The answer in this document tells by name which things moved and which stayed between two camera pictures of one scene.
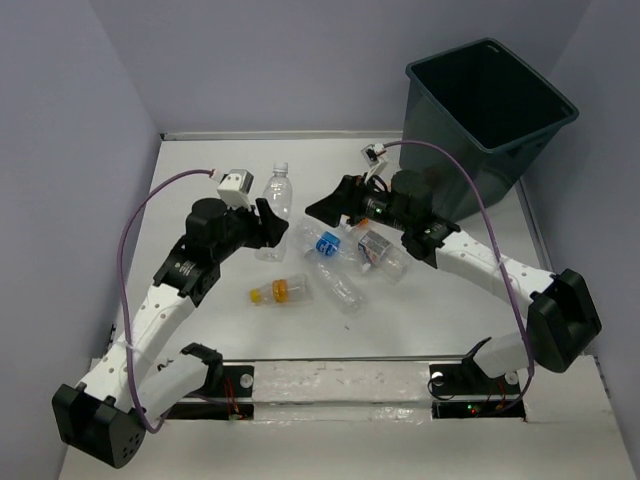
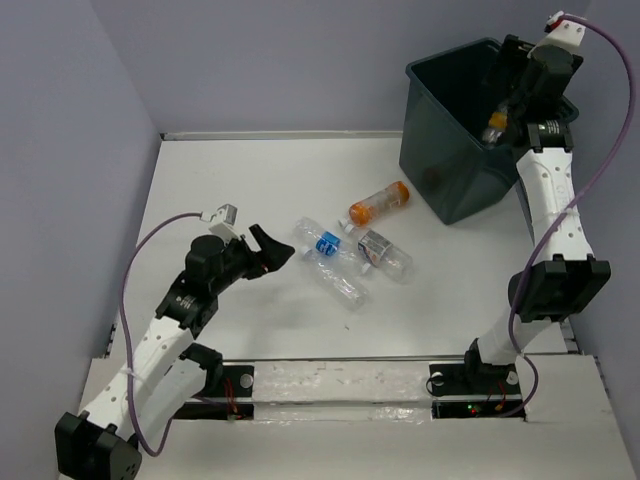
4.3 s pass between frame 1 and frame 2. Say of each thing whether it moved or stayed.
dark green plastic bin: stayed
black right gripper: moved
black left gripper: moved
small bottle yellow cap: moved
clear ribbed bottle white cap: stayed
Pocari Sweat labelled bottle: stayed
